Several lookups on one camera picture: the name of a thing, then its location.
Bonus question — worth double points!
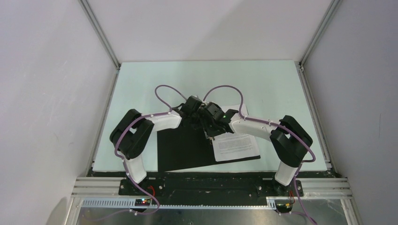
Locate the left controller board with LEDs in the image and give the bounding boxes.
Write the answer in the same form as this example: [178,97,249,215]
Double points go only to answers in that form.
[134,198,152,207]

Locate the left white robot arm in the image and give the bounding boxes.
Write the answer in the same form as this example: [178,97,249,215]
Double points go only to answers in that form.
[109,96,205,195]

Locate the left aluminium frame post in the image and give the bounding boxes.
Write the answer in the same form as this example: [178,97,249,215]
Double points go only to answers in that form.
[78,0,121,70]

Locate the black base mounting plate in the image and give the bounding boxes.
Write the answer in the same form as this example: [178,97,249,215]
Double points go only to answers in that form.
[118,172,304,206]

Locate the right controller board with LEDs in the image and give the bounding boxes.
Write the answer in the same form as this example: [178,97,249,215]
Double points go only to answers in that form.
[276,203,294,214]

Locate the printed white paper sheets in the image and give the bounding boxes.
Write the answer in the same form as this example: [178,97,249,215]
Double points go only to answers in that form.
[212,133,260,162]

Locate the white slotted cable duct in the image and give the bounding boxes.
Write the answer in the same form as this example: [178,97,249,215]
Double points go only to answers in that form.
[81,198,277,210]

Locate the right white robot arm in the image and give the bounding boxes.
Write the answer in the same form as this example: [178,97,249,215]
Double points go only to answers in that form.
[196,102,313,196]

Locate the controller board with leds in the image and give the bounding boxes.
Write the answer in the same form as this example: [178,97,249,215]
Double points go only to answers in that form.
[134,198,152,207]
[276,203,294,214]

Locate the red and black folder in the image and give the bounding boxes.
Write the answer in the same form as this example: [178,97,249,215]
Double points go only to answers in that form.
[157,126,261,172]

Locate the aluminium front rail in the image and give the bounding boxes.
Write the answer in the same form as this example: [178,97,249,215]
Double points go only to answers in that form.
[72,177,354,199]

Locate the right aluminium frame post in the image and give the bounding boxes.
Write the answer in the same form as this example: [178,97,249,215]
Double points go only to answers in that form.
[298,0,343,71]

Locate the aluminium frame post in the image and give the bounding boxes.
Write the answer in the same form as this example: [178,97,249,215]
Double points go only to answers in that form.
[298,0,343,71]
[78,0,121,70]

